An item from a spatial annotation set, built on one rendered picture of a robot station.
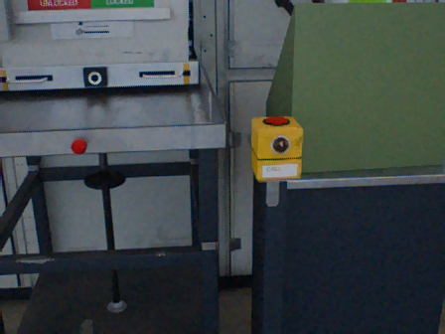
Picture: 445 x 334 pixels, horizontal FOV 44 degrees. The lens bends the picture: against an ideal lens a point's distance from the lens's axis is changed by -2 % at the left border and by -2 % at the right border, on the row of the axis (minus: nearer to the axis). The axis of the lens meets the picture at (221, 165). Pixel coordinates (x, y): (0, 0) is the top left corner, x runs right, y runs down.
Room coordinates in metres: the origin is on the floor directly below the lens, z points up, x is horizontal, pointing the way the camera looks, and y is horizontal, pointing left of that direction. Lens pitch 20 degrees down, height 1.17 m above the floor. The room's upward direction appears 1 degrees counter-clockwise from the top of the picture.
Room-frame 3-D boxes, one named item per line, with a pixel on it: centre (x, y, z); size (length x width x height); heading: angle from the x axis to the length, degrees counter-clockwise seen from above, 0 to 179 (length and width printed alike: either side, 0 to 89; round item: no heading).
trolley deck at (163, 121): (1.45, 0.33, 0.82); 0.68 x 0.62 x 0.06; 6
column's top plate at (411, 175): (1.23, -0.30, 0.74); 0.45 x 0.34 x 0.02; 94
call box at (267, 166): (0.96, -0.10, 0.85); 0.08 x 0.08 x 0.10; 6
